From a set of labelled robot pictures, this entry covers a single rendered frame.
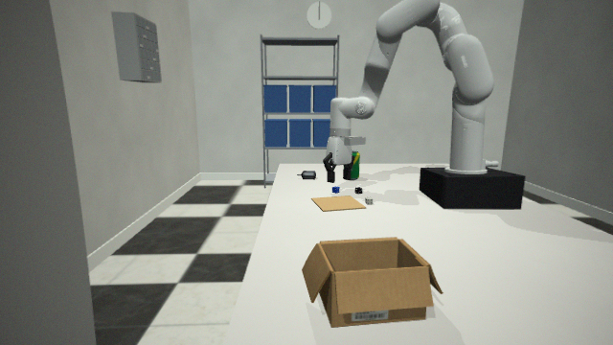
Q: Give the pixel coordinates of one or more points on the tan square mat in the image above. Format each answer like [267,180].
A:
[337,203]

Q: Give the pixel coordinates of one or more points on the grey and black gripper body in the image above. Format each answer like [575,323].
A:
[341,155]

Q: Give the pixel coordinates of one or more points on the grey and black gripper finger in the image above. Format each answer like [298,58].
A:
[347,170]
[329,168]

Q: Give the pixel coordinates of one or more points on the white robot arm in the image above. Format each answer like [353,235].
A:
[469,64]

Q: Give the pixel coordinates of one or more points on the green soda can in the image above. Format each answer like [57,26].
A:
[355,166]

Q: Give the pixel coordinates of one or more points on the open brown cardboard box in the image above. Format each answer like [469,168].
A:
[385,277]

